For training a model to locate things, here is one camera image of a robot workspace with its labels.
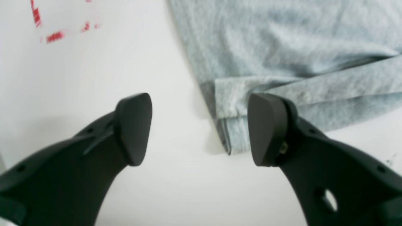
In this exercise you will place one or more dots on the grey t-shirt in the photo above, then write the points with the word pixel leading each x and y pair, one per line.
pixel 338 61

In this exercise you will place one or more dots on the image-right left gripper right finger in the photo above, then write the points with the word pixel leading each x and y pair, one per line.
pixel 336 184

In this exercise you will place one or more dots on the image-right left gripper left finger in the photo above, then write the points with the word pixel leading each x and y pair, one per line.
pixel 65 184

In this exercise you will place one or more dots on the red tape rectangle marking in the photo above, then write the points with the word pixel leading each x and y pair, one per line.
pixel 55 20

